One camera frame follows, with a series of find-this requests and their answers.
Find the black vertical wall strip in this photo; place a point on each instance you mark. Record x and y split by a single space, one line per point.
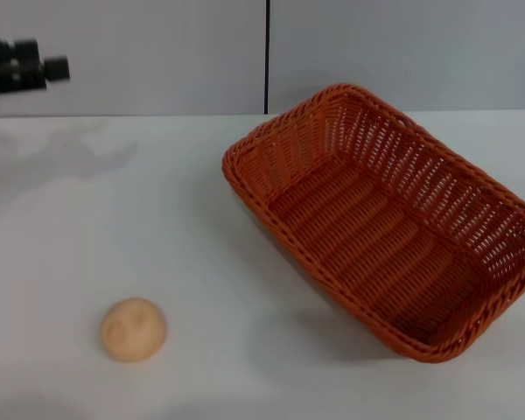
267 57

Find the orange woven wicker basket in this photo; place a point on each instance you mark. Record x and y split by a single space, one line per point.
359 227

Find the round tan bread bun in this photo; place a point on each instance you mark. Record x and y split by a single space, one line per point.
133 330

